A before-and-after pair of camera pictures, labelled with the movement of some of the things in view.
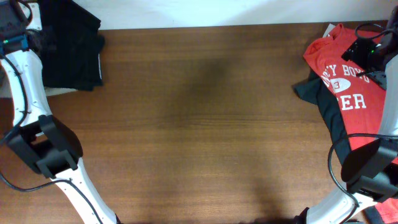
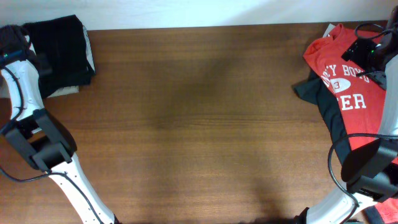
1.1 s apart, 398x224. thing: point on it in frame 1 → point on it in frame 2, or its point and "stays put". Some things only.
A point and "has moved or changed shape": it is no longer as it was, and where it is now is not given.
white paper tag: [328, 30] stays put
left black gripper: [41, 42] → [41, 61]
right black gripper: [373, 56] stays put
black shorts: [74, 60] has moved or changed shape
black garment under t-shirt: [314, 89] stays put
